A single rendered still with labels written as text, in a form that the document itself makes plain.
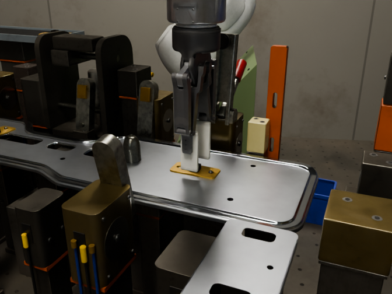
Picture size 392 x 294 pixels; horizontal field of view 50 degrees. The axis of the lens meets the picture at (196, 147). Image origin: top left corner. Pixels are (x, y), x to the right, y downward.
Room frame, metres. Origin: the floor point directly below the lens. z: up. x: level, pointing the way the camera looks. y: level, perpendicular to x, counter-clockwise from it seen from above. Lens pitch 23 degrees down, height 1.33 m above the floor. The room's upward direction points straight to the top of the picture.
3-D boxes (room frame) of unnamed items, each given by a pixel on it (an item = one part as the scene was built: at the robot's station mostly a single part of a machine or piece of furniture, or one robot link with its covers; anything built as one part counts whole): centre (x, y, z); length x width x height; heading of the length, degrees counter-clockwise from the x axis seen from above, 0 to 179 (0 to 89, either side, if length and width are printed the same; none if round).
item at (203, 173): (0.67, 0.00, 1.01); 0.08 x 0.04 x 0.01; 67
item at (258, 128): (0.75, -0.12, 0.88); 0.04 x 0.04 x 0.37; 67
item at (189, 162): (0.64, 0.01, 1.05); 0.03 x 0.01 x 0.07; 67
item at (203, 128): (0.69, -0.01, 1.05); 0.03 x 0.01 x 0.07; 67
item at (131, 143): (0.71, 0.12, 1.02); 0.03 x 0.03 x 0.07
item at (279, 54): (0.77, -0.15, 0.95); 0.03 x 0.01 x 0.50; 67
